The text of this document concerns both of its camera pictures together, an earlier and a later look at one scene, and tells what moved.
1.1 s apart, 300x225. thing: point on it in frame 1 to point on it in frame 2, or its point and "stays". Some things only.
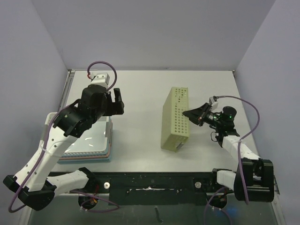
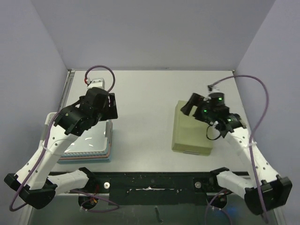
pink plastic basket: [87, 157] stays
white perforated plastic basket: [95, 139] stays
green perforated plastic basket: [175, 125] to [190, 135]
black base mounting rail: [164, 188] stays
